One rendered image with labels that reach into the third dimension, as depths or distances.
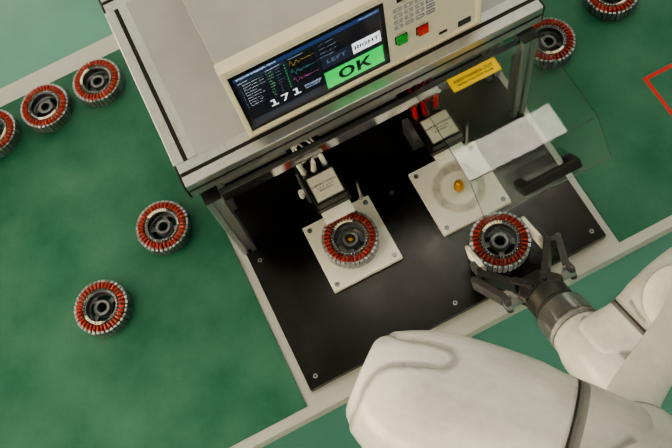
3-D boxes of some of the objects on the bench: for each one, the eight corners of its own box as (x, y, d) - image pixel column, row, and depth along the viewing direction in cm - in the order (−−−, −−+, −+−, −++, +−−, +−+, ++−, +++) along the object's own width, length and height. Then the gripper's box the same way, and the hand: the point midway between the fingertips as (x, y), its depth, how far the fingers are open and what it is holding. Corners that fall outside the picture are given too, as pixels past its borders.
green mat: (307, 406, 154) (307, 406, 154) (13, 561, 150) (12, 561, 150) (136, 40, 190) (136, 40, 190) (-104, 158, 187) (-104, 158, 187)
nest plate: (403, 258, 160) (402, 256, 159) (335, 293, 159) (334, 292, 158) (368, 197, 166) (367, 194, 165) (302, 230, 165) (301, 228, 164)
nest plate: (510, 203, 162) (511, 200, 160) (444, 237, 161) (444, 235, 160) (472, 143, 167) (472, 141, 166) (408, 176, 166) (408, 174, 165)
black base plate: (604, 238, 159) (606, 234, 157) (312, 392, 155) (310, 390, 153) (482, 59, 177) (482, 53, 175) (217, 192, 173) (215, 188, 171)
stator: (389, 253, 160) (388, 248, 156) (338, 279, 159) (335, 273, 156) (364, 206, 164) (362, 200, 160) (314, 231, 163) (311, 225, 160)
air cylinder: (446, 135, 169) (446, 123, 164) (414, 151, 168) (413, 139, 163) (434, 116, 171) (433, 103, 166) (402, 132, 170) (401, 120, 165)
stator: (94, 277, 169) (87, 272, 166) (142, 293, 167) (135, 288, 163) (71, 327, 166) (63, 323, 162) (119, 344, 163) (112, 341, 160)
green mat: (886, 102, 162) (886, 101, 161) (619, 242, 158) (619, 242, 158) (615, -194, 198) (615, -194, 198) (393, -85, 194) (393, -86, 194)
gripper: (501, 356, 137) (445, 278, 154) (622, 292, 138) (553, 221, 156) (492, 328, 132) (435, 251, 150) (617, 262, 134) (546, 193, 151)
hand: (500, 241), depth 151 cm, fingers closed on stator, 11 cm apart
